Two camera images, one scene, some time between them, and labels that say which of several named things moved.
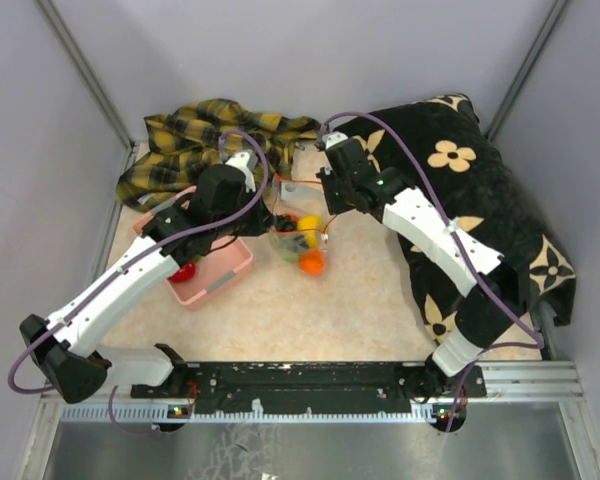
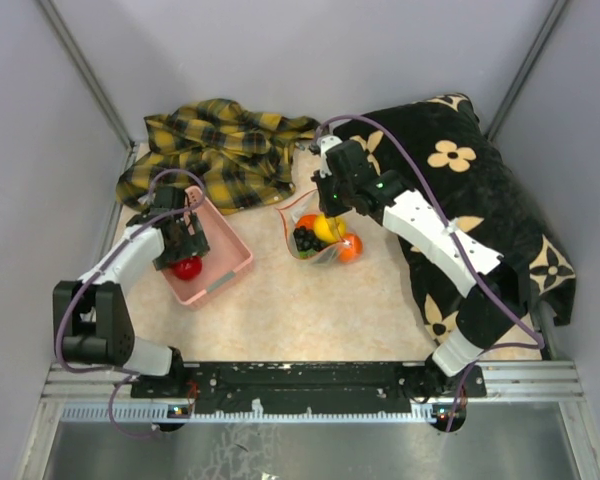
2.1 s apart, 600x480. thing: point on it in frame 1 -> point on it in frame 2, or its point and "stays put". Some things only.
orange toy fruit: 312,263 -> 351,249
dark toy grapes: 286,222 -> 307,240
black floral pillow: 438,148 stays put
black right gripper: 333,207 stays put
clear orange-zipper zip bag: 302,224 -> 316,237
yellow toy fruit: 309,221 -> 330,228
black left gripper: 261,223 -> 196,243
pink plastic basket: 228,258 stays put
